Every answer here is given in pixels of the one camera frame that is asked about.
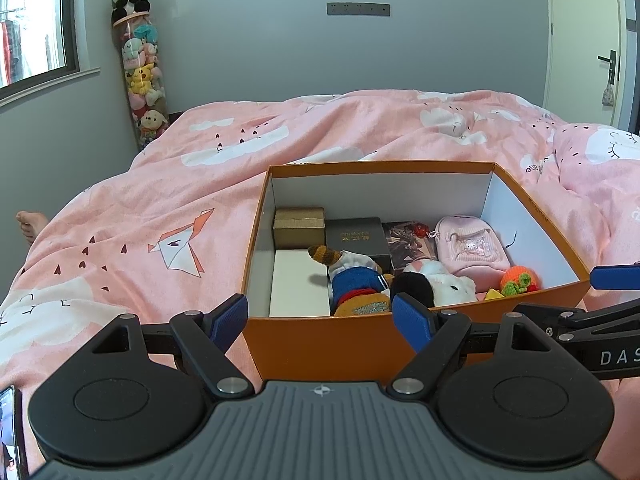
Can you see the white rectangular box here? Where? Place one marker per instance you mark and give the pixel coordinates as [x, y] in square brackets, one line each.
[297, 285]

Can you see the white and black plush toy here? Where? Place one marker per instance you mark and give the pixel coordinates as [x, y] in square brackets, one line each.
[440, 287]

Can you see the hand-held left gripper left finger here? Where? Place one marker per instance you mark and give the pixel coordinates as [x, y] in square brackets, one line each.
[231, 319]

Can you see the person's foot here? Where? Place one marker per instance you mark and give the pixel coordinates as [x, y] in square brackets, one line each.
[31, 225]

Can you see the window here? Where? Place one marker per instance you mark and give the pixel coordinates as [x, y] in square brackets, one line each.
[30, 15]

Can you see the pink printed blanket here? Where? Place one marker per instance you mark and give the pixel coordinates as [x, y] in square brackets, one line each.
[150, 185]

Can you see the orange and green knitted toy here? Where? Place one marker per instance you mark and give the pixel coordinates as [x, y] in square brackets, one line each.
[520, 280]

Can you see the black wall outlet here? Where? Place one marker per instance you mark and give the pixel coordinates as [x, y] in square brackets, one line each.
[173, 116]

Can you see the white door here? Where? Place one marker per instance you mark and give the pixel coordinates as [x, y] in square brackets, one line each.
[580, 25]

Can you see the small hanging pouch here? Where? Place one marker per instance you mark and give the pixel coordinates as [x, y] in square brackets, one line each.
[608, 95]

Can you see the pink mini backpack pouch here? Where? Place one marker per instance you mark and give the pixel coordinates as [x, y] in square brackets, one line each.
[470, 245]

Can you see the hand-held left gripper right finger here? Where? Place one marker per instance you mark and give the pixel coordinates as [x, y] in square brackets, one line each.
[412, 322]

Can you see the dark wardrobe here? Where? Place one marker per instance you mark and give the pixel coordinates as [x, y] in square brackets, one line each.
[636, 35]

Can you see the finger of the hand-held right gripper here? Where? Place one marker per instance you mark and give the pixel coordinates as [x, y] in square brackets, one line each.
[580, 322]
[615, 277]

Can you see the dark grey gift box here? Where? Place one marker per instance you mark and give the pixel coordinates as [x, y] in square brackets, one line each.
[357, 240]

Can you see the orange cardboard box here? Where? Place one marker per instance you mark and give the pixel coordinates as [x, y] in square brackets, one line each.
[325, 345]

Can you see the smartphone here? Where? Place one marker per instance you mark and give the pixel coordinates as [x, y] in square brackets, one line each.
[10, 435]

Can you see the patterned card box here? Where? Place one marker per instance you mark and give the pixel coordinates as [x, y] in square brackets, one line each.
[405, 247]

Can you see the grey wall socket panel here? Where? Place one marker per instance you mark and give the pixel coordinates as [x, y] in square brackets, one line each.
[358, 9]

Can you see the clear tube of plush toys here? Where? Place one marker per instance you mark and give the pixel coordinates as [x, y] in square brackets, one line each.
[142, 85]

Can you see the panda plush toy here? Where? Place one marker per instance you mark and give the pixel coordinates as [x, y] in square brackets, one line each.
[127, 0]

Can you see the brown gift box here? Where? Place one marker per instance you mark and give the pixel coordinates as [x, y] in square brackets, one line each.
[299, 227]

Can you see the red bead charm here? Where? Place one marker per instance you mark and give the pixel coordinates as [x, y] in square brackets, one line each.
[424, 231]

